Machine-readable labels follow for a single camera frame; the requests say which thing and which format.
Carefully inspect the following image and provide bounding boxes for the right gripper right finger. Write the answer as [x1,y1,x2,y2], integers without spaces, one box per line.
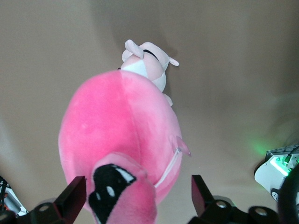
[188,175,287,224]

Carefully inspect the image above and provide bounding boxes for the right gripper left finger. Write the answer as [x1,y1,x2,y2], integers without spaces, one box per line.
[0,176,87,224]

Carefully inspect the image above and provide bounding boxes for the round pink plush toy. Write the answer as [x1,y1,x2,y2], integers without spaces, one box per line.
[57,70,192,224]

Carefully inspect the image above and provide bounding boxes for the pink and white plush dog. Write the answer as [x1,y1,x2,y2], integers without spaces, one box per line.
[117,39,180,107]

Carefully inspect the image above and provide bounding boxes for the black cable bundle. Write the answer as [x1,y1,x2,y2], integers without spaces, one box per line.
[0,175,11,212]

